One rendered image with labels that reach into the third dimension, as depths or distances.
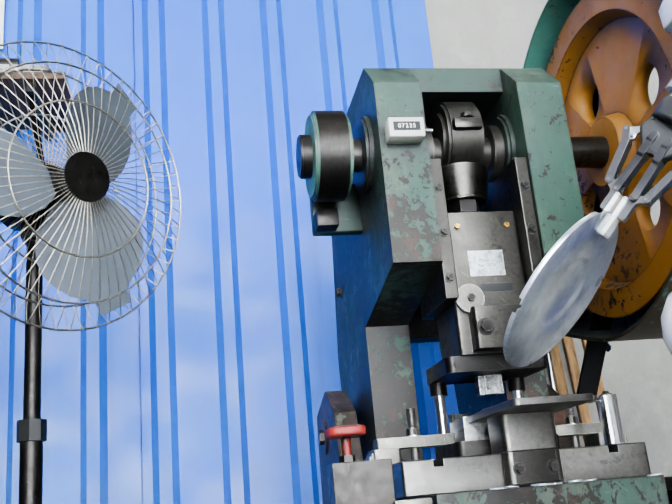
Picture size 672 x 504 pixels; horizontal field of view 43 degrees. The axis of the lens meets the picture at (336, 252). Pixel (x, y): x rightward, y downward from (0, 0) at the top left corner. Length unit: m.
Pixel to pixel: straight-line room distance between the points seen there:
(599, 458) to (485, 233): 0.46
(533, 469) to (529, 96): 0.74
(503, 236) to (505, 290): 0.11
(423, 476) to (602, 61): 1.04
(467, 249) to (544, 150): 0.26
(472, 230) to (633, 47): 0.54
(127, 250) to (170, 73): 1.38
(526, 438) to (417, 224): 0.43
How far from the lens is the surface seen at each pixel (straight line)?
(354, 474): 1.36
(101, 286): 1.80
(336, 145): 1.68
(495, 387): 1.69
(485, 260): 1.67
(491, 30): 3.45
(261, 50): 3.17
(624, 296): 1.89
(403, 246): 1.59
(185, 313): 2.79
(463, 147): 1.76
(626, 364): 3.15
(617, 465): 1.62
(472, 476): 1.52
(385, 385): 1.83
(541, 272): 1.29
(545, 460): 1.54
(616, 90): 1.99
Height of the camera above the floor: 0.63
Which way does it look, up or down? 17 degrees up
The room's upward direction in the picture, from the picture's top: 5 degrees counter-clockwise
